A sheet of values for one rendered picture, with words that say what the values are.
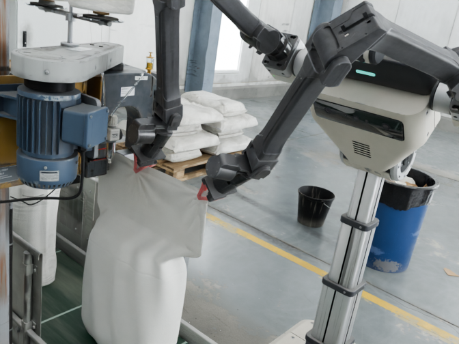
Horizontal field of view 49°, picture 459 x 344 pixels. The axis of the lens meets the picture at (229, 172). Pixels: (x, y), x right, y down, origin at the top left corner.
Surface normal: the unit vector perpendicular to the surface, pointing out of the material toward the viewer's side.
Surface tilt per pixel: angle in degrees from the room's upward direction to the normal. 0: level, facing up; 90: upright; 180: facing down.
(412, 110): 40
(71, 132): 90
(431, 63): 124
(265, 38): 105
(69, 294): 0
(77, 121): 90
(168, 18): 111
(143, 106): 90
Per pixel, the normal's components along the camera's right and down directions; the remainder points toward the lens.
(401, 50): 0.27, 0.81
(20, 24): 0.75, 0.32
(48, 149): 0.37, 0.36
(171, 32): 0.55, 0.58
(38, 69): 0.04, 0.34
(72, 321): 0.14, -0.93
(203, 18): -0.64, 0.16
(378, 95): -0.30, -0.61
